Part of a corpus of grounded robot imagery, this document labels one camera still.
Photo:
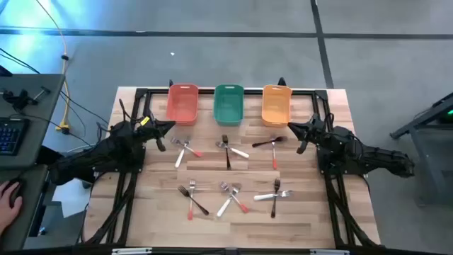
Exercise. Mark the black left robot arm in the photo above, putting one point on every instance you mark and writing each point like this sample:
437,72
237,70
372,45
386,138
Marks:
106,152

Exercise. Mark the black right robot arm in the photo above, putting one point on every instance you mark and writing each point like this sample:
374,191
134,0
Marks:
354,150

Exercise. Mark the black clamp mount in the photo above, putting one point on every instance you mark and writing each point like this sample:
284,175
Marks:
21,99

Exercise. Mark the black computer mouse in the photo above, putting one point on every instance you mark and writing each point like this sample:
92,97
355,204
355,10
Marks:
17,193

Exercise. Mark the person's hand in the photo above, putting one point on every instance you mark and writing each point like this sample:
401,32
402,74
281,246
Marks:
7,212

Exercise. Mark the black backlit keyboard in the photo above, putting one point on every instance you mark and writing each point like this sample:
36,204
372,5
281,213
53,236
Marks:
12,136

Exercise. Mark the grey desk with mouse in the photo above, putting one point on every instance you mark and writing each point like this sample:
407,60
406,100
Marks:
32,212

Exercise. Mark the grey desk with keyboard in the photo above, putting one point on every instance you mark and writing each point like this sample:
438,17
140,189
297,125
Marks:
42,117

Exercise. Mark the coral red plastic bin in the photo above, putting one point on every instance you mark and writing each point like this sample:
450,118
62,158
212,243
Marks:
182,106

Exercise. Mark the green plastic bin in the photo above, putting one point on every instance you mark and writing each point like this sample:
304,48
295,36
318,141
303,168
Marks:
229,106

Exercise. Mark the black device with green light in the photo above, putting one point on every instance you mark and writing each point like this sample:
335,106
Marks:
446,118

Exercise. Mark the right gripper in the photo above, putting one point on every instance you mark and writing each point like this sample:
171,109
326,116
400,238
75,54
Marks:
313,131

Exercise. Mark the silver metal bracket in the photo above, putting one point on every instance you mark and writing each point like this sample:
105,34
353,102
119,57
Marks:
329,252
131,251

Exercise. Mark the white paper sheet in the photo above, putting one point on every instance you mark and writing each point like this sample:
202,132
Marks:
70,202

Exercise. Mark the black desk support bar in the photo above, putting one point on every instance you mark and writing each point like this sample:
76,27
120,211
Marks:
47,156

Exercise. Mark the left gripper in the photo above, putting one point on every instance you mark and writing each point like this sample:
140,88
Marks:
150,129

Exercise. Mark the black aluminium table frame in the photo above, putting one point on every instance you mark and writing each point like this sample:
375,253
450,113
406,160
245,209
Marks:
207,91

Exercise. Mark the black fork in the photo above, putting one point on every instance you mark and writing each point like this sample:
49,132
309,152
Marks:
274,207
228,159
263,143
200,208

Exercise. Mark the yellow-orange plastic bin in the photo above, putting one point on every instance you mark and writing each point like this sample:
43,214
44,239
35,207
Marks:
276,106

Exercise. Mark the dark metal side table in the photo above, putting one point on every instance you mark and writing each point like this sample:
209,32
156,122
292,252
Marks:
403,129

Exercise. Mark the black table edge rail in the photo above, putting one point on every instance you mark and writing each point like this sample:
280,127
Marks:
194,253

